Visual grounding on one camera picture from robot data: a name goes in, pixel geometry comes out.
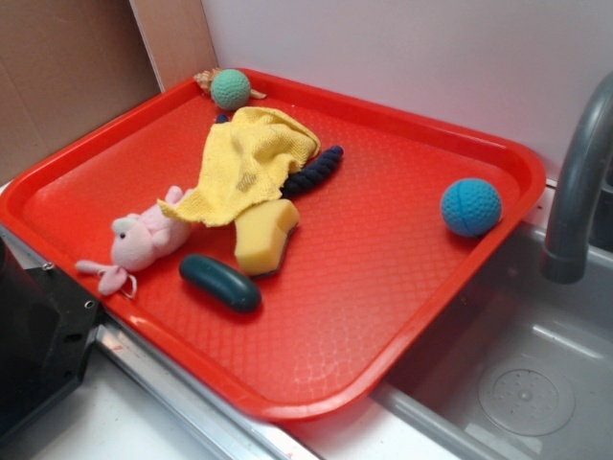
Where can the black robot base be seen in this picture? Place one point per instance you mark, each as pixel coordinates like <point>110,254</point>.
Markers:
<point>48,325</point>

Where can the dark green plastic pickle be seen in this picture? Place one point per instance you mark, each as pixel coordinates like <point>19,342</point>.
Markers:
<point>233,289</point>

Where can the yellow sponge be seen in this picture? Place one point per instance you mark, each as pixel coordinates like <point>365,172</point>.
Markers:
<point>262,233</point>

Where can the red plastic tray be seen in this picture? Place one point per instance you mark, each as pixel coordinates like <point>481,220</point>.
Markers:
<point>369,267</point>

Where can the yellow cloth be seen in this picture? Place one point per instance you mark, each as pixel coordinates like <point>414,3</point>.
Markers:
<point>197,206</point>

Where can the green dimpled ball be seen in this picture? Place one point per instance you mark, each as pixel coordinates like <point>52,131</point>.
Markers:
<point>231,89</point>

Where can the blue dimpled ball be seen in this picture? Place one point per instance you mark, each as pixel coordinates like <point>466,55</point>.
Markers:
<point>471,207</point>

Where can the pink plush toy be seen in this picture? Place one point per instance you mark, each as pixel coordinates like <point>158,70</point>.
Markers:
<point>140,240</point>

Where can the grey sink basin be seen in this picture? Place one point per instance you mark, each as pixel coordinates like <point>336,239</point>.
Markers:
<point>516,367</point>

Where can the grey faucet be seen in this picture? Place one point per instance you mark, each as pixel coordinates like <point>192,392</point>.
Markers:
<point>581,213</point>

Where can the brown cardboard panel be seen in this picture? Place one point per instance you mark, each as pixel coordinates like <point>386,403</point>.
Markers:
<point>68,67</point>

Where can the dark blue rope toy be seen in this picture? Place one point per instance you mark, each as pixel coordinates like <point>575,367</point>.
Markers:
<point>311,172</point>

